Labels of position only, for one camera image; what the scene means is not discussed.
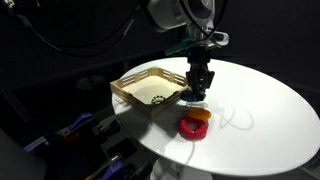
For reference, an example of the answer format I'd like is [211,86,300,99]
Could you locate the blue ring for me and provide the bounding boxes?
[179,91,206,103]

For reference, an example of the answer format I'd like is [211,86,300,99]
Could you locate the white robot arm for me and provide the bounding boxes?
[144,0,229,102]

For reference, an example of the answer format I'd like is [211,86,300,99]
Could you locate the clear ring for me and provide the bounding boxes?
[185,101,209,110]

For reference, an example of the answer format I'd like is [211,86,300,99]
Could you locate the orange ring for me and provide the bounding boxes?
[185,108,212,121]

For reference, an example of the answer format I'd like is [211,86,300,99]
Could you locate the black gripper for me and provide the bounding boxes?
[186,46,214,97]

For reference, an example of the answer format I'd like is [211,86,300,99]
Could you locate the red ring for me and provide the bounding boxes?
[177,115,209,141]

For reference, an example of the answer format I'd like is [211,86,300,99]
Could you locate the purple orange clamp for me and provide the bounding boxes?
[64,112,93,143]

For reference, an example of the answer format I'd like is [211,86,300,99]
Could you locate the wooden tray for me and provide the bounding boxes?
[110,66,188,117]

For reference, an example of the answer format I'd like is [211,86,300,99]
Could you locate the green black white ring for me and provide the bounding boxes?
[150,95,167,105]

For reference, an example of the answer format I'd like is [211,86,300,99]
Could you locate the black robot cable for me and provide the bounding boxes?
[6,0,151,58]

